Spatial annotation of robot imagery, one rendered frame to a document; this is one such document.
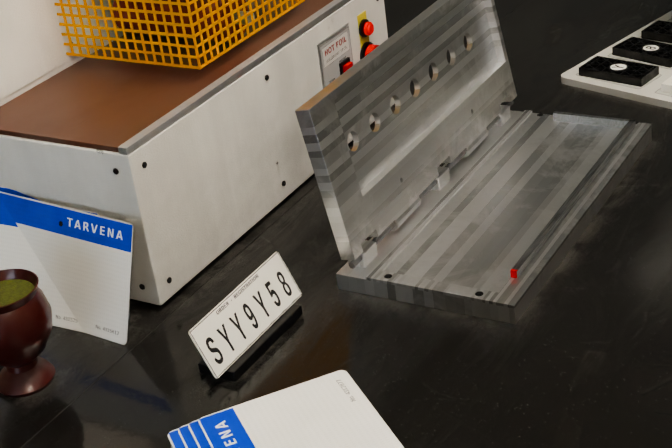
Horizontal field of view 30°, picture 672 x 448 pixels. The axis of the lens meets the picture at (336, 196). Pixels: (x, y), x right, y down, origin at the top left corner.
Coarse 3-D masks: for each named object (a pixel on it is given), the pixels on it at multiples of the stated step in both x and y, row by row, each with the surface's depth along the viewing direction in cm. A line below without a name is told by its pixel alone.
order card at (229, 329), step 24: (264, 264) 130; (240, 288) 127; (264, 288) 129; (288, 288) 132; (216, 312) 123; (240, 312) 126; (264, 312) 128; (192, 336) 120; (216, 336) 123; (240, 336) 125; (216, 360) 122
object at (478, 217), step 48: (480, 144) 158; (528, 144) 157; (576, 144) 155; (624, 144) 153; (432, 192) 148; (480, 192) 147; (528, 192) 146; (384, 240) 140; (432, 240) 138; (480, 240) 137; (528, 240) 136; (576, 240) 138; (384, 288) 132; (432, 288) 129; (480, 288) 129; (528, 288) 127
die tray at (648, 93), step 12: (648, 24) 190; (636, 36) 187; (588, 60) 181; (636, 60) 179; (564, 72) 178; (576, 72) 177; (660, 72) 174; (576, 84) 175; (588, 84) 174; (600, 84) 173; (612, 84) 172; (624, 84) 172; (648, 84) 171; (660, 84) 170; (624, 96) 170; (636, 96) 169; (648, 96) 167; (660, 96) 167
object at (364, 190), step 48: (480, 0) 159; (384, 48) 139; (432, 48) 149; (480, 48) 159; (336, 96) 130; (384, 96) 140; (432, 96) 149; (480, 96) 156; (336, 144) 130; (384, 144) 140; (432, 144) 146; (336, 192) 130; (384, 192) 138; (336, 240) 132
